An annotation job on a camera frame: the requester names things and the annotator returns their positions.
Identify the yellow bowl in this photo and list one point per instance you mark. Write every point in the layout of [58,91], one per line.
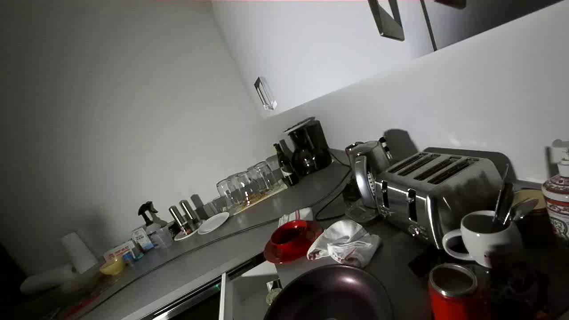
[112,267]

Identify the flat colourful box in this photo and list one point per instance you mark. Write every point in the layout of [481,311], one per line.
[122,251]

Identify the red bowl on saucer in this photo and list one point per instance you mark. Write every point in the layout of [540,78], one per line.
[289,242]

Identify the white oblong object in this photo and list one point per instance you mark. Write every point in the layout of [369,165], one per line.
[46,279]

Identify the metal shaker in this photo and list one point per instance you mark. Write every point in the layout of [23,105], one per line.
[176,220]
[186,213]
[199,206]

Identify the white crumpled cloth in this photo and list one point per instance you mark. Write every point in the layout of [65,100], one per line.
[343,242]

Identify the chrome four-slot toaster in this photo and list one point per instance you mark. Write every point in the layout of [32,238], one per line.
[437,196]

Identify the white paper towel roll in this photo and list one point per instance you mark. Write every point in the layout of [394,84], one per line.
[78,252]

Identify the red canister with silver rim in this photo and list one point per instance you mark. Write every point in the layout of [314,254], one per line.
[453,293]

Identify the patterned ceramic jar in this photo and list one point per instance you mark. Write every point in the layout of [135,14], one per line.
[556,204]

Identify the grey appliance behind kettle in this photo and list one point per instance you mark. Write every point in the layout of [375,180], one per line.
[400,142]

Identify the white ceramic mug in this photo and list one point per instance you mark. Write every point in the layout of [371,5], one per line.
[485,240]

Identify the small white plate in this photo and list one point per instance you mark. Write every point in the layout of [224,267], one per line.
[213,222]

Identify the small colourful box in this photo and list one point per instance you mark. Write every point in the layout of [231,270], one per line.
[142,240]

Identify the black coffee machine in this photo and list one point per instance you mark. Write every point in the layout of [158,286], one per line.
[307,148]

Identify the silver electric kettle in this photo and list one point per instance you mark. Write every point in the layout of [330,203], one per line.
[366,169]

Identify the white kitchen drawer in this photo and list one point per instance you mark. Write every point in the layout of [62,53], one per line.
[248,293]

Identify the metal spoon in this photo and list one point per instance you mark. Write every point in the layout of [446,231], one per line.
[522,208]

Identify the white wall cabinet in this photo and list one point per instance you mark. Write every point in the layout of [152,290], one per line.
[307,53]

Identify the dark frying pan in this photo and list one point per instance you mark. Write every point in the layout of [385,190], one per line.
[328,293]

